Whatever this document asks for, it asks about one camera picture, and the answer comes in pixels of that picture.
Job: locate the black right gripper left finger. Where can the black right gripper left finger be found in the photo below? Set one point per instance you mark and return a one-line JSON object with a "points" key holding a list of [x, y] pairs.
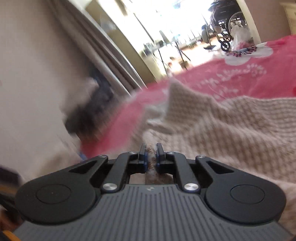
{"points": [[70, 193]]}

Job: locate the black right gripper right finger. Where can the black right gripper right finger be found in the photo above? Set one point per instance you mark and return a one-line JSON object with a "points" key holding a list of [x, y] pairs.
{"points": [[230, 193]]}

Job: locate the beige checkered knit sweater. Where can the beige checkered knit sweater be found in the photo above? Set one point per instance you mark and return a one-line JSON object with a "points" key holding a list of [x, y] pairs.
{"points": [[253, 135]]}

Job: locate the red floral bed sheet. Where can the red floral bed sheet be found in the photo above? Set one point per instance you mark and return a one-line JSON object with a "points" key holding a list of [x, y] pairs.
{"points": [[266, 70]]}

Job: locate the white plastic bag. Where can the white plastic bag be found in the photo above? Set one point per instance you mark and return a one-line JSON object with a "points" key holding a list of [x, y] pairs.
{"points": [[241, 38]]}

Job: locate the grey window curtain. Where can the grey window curtain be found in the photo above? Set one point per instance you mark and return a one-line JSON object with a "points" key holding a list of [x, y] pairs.
{"points": [[94, 42]]}

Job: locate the black wheelchair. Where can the black wheelchair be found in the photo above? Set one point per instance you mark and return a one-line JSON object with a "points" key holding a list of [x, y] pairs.
{"points": [[224, 15]]}

